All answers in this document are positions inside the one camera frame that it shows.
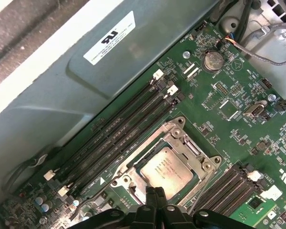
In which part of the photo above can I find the metal frame socket cover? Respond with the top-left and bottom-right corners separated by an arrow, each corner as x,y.
120,125 -> 215,207

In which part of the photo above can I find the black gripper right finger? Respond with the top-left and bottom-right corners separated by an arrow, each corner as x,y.
156,187 -> 253,229

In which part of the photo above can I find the black cable loop with clip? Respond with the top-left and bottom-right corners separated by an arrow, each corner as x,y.
1,145 -> 62,191

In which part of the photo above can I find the metal internal USB port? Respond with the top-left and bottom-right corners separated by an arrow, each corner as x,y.
243,101 -> 267,120

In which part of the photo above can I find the silver square CPU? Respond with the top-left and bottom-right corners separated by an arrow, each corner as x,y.
139,146 -> 194,198

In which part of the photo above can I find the round coin battery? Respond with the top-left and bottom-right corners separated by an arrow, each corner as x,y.
202,50 -> 224,72

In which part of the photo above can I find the green motherboard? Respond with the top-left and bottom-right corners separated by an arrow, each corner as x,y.
0,20 -> 286,229

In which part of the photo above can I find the white printed label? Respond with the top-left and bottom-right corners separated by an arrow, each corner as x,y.
82,10 -> 135,64

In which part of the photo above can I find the black open PC case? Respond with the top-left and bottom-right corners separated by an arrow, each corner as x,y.
0,0 -> 286,215

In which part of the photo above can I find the green RAM stick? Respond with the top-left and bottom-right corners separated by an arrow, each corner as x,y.
228,190 -> 281,224

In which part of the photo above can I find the thick black cable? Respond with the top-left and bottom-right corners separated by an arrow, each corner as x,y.
209,0 -> 255,41

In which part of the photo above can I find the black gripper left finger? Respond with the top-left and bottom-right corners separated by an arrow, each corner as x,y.
70,187 -> 157,229

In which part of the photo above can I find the metal CPU socket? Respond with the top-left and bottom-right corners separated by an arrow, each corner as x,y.
109,115 -> 224,210

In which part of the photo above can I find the black RAM slot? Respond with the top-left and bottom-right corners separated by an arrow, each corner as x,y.
206,170 -> 260,215
71,97 -> 182,203
219,178 -> 269,217
58,85 -> 179,198
44,70 -> 165,182
53,78 -> 170,189
197,164 -> 245,213

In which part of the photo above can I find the metal wire locking lever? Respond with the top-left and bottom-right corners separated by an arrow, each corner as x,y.
192,170 -> 215,214
69,180 -> 119,221

